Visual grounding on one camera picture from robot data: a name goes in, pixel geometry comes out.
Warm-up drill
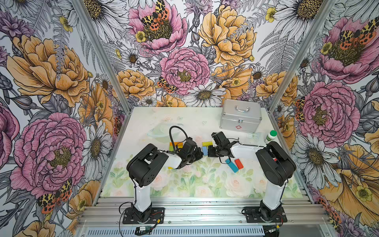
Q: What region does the orange block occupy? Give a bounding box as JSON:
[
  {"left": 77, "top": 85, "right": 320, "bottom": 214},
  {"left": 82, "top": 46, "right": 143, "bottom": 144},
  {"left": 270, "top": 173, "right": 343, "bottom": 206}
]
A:
[{"left": 170, "top": 142, "right": 183, "bottom": 148}]

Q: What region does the light blue block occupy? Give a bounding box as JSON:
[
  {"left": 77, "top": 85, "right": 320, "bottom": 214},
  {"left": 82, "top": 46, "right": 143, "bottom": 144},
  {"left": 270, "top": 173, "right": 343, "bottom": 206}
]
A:
[{"left": 202, "top": 146, "right": 208, "bottom": 156}]

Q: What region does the red block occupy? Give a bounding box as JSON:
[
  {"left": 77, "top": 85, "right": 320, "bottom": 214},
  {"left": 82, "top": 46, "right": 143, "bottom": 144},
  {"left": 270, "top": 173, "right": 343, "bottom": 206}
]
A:
[{"left": 235, "top": 159, "right": 244, "bottom": 170}]

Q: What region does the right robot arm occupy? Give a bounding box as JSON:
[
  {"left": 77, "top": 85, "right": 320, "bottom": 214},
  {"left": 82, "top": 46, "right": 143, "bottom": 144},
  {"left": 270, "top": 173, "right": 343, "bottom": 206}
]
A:
[{"left": 208, "top": 131, "right": 296, "bottom": 224}]

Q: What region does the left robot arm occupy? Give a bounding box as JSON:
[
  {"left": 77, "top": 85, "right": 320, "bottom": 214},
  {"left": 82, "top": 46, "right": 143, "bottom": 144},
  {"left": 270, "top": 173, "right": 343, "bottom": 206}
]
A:
[{"left": 122, "top": 138, "right": 203, "bottom": 224}]

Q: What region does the teal block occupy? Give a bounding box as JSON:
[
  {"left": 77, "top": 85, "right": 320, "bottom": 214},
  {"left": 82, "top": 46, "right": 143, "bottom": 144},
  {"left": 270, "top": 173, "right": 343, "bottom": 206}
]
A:
[{"left": 225, "top": 159, "right": 239, "bottom": 173}]

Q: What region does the clear glass bowl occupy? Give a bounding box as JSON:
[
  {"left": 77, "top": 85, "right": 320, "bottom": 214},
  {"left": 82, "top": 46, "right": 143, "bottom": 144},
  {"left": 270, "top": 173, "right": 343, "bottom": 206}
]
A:
[{"left": 146, "top": 121, "right": 183, "bottom": 140}]

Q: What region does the silver metal case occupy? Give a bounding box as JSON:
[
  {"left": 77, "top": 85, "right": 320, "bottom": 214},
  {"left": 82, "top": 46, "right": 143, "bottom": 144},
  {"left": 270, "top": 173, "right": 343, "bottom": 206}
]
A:
[{"left": 220, "top": 99, "right": 262, "bottom": 133}]

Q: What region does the white green-capped bottle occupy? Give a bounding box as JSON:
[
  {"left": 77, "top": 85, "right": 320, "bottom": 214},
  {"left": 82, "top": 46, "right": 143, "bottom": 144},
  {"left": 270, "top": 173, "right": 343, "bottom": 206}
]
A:
[{"left": 265, "top": 130, "right": 277, "bottom": 144}]

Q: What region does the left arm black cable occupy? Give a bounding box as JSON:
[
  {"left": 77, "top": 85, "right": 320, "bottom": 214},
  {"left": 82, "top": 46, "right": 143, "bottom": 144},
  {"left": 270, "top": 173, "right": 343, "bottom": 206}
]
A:
[{"left": 168, "top": 125, "right": 190, "bottom": 152}]

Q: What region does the aluminium rail frame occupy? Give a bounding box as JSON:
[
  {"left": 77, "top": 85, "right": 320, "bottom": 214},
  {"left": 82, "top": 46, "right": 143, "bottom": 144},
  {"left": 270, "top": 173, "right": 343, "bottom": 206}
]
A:
[{"left": 76, "top": 196, "right": 337, "bottom": 237}]

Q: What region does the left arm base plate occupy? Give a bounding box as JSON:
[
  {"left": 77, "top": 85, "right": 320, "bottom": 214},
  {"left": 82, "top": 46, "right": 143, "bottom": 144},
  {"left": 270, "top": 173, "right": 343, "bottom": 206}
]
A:
[{"left": 122, "top": 207, "right": 165, "bottom": 224}]

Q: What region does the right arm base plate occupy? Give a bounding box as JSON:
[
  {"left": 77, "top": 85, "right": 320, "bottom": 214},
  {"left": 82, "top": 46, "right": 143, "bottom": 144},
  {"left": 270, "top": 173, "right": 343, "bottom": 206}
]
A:
[{"left": 241, "top": 206, "right": 288, "bottom": 224}]

